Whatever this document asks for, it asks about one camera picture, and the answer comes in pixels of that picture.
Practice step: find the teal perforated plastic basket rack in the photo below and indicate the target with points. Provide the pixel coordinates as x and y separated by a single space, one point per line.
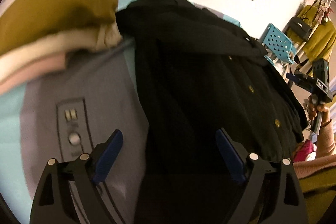
277 43

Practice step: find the mustard yellow folded garment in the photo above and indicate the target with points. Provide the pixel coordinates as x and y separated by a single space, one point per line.
25 21

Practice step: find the mustard coat hanging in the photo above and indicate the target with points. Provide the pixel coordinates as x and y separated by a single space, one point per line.
322 41

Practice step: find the magenta red cloth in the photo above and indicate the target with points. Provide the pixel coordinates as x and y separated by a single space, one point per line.
305 151

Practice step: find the cream folded garment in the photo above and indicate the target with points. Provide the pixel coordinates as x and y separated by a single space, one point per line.
49 54

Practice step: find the right hand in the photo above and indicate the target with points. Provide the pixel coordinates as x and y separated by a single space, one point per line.
313 110

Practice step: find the pink ribbed sleeve forearm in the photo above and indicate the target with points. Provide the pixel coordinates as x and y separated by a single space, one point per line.
325 154

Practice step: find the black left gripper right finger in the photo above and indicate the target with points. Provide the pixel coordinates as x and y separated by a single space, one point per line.
272 185

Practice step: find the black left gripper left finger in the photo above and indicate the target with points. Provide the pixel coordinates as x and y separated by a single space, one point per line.
53 201

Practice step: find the black handbag hanging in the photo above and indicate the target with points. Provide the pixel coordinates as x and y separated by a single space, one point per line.
302 25

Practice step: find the black knit cardigan gold buttons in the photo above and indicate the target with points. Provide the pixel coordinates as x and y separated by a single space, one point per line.
196 74

